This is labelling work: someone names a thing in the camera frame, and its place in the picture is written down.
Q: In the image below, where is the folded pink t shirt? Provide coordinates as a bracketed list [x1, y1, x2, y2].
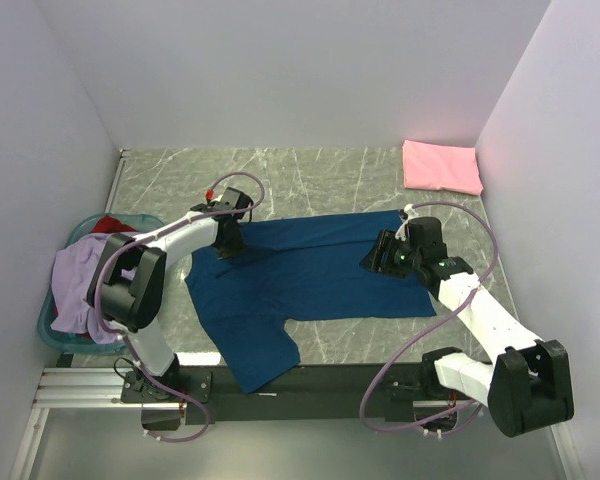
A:
[402, 140, 483, 196]

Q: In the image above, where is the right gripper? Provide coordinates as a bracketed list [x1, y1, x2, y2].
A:
[359, 229, 423, 281]

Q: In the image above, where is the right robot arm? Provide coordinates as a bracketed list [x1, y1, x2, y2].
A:
[360, 217, 574, 437]

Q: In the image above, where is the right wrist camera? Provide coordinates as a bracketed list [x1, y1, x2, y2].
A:
[394, 204, 447, 260]

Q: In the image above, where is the lavender t shirt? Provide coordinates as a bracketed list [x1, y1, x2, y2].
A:
[51, 233, 117, 345]

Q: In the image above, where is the right aluminium rail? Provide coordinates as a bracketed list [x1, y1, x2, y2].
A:
[409, 411, 586, 479]

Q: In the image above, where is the black base beam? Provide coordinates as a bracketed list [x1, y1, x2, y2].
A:
[121, 363, 464, 430]

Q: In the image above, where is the blue t shirt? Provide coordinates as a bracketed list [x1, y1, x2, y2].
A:
[186, 211, 435, 394]

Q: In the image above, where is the red t shirt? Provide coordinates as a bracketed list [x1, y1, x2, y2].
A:
[89, 215, 136, 234]

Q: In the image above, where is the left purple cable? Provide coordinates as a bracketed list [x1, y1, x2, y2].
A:
[87, 172, 267, 445]

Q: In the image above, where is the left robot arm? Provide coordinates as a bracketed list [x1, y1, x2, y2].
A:
[87, 210, 244, 402]

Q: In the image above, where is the teal laundry basket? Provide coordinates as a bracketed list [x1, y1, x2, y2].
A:
[37, 213, 164, 355]

